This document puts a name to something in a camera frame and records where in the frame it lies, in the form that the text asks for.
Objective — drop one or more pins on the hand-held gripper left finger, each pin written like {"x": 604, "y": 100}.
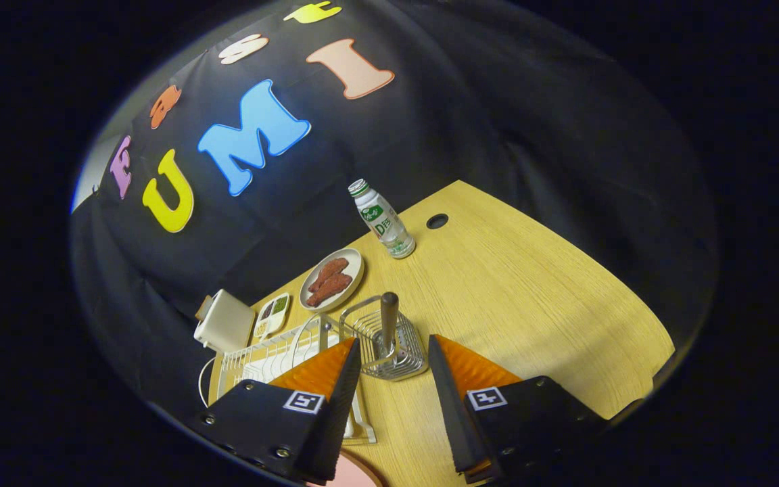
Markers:
{"x": 335, "y": 412}

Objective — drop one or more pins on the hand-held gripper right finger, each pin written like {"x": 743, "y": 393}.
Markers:
{"x": 450, "y": 406}

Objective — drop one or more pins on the pink plate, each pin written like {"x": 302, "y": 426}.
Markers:
{"x": 352, "y": 475}

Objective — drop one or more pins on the beige round plate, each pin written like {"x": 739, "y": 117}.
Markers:
{"x": 356, "y": 266}

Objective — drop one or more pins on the white sectioned condiment tray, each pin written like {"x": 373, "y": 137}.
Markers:
{"x": 269, "y": 322}

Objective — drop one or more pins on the red meat piece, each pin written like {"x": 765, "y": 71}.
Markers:
{"x": 328, "y": 272}
{"x": 332, "y": 289}

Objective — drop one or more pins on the white toaster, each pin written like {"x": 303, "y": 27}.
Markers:
{"x": 228, "y": 326}

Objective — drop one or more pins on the brown bread slice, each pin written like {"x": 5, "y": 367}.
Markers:
{"x": 203, "y": 308}

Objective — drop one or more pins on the white green drink bottle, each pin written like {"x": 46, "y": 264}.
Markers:
{"x": 383, "y": 220}

